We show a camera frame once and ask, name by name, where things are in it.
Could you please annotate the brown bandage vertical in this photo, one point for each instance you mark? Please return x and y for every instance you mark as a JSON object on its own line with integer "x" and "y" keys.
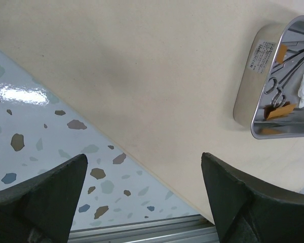
{"x": 285, "y": 110}

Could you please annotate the steel instrument tray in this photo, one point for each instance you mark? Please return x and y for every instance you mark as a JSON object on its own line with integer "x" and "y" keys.
{"x": 252, "y": 103}

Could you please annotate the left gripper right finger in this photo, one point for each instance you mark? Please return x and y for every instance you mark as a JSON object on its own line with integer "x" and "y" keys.
{"x": 247, "y": 209}

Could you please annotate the aluminium rail frame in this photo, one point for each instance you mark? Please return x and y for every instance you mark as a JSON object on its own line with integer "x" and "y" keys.
{"x": 193, "y": 228}

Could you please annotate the brown bandage horizontal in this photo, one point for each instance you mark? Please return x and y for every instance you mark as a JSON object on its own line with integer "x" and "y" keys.
{"x": 281, "y": 53}

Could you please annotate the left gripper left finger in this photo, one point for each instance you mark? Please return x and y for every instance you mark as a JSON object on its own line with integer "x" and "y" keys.
{"x": 41, "y": 209}

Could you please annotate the beige cloth mat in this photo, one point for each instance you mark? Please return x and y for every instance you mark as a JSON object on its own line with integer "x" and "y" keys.
{"x": 159, "y": 78}

